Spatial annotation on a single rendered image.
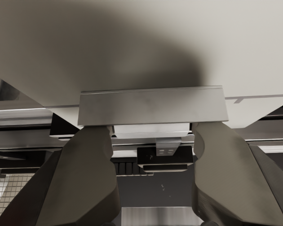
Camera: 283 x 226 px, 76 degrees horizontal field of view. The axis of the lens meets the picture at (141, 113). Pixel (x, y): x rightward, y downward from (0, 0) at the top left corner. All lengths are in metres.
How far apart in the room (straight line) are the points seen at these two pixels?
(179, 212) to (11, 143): 0.48
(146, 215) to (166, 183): 0.50
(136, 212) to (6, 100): 0.22
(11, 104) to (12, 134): 0.33
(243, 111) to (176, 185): 0.58
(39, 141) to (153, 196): 0.43
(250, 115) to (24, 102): 0.25
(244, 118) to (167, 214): 0.13
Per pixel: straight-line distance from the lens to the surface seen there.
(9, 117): 0.31
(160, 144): 0.26
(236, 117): 0.19
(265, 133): 0.53
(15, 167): 0.51
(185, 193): 0.73
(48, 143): 0.53
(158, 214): 0.22
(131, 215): 0.22
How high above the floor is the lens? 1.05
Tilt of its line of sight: 20 degrees down
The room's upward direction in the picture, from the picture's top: 179 degrees clockwise
